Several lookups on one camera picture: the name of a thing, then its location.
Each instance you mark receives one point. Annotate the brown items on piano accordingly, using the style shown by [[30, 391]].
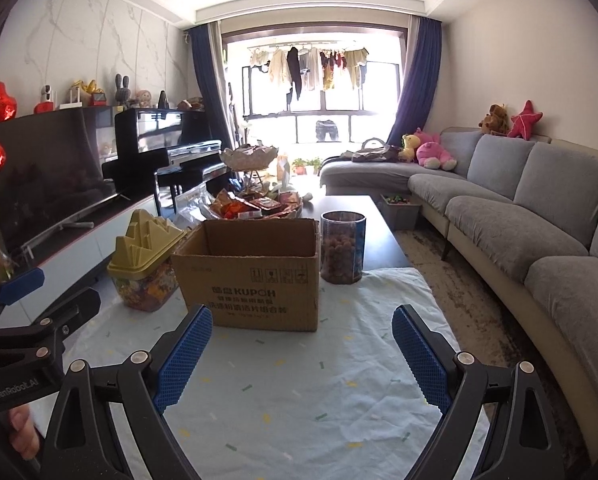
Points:
[[191, 104]]

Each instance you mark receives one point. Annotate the red star pillow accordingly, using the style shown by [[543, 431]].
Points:
[[525, 121]]

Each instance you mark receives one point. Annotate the grey remote control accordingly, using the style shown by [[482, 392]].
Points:
[[76, 225]]

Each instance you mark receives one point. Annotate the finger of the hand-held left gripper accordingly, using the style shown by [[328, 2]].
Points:
[[21, 285], [74, 310]]

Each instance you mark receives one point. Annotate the black flat television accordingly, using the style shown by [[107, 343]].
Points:
[[49, 180]]

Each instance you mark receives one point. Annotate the grey sectional sofa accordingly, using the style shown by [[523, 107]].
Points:
[[529, 220]]

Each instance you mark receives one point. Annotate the small doll figure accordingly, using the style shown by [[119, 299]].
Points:
[[144, 99]]

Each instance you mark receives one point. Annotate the clear glass cup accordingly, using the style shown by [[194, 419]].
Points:
[[343, 250]]

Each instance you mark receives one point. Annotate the grey white television cabinet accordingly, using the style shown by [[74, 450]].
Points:
[[79, 255]]

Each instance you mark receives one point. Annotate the blue curtain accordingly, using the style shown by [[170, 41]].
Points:
[[209, 90], [419, 80]]

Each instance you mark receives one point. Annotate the pale blue tablecloth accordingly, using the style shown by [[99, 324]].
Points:
[[289, 385]]

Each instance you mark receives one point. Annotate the yellow plush toy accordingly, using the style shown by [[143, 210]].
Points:
[[409, 147]]

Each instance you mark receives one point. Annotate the black upright piano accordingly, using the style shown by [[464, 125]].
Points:
[[154, 140]]

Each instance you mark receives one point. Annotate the clear plastic bags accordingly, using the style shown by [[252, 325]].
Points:
[[191, 205]]

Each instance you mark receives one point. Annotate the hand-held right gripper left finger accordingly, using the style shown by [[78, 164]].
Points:
[[184, 360]]

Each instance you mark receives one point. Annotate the yellow swan ornament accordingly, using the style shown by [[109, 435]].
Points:
[[89, 94]]

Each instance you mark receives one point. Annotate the black piano bench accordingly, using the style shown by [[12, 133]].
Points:
[[189, 172]]

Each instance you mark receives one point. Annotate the white security camera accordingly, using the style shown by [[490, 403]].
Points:
[[46, 99]]

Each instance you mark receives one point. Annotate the yellow-lid clear toy container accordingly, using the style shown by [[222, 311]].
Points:
[[144, 270]]

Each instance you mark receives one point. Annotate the person's left hand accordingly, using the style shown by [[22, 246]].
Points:
[[24, 432]]

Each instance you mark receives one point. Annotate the tray of assorted snacks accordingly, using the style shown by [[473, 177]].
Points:
[[254, 205]]

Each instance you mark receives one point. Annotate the brown cardboard box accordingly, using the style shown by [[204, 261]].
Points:
[[259, 290]]

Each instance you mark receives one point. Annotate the pink plush pig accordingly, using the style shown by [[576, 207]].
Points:
[[436, 152]]

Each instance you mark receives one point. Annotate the white lotus bowl stand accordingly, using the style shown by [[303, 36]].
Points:
[[249, 157]]

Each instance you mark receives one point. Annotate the small potted plants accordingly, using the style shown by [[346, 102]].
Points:
[[306, 166]]

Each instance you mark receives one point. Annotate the dark hanging pants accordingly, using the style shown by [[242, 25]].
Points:
[[327, 131]]

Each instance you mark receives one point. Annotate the brown plush toy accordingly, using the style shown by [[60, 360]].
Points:
[[495, 120]]

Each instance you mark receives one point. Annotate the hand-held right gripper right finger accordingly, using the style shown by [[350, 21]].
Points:
[[421, 360]]

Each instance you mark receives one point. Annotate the row of hanging laundry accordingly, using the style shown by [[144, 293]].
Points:
[[304, 70]]

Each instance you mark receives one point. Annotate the grey bunny figure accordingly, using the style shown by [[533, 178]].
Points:
[[123, 91]]

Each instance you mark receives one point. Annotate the dark coffee table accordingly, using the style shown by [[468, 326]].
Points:
[[374, 240]]

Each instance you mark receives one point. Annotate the grey bin with toys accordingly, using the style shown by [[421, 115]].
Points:
[[401, 210]]

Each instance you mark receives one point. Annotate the black metronome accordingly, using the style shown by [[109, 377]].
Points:
[[163, 100]]

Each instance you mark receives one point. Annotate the patterned floor rug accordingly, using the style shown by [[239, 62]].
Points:
[[479, 310]]

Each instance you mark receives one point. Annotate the red heart balloons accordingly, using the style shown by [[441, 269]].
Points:
[[0, 105]]

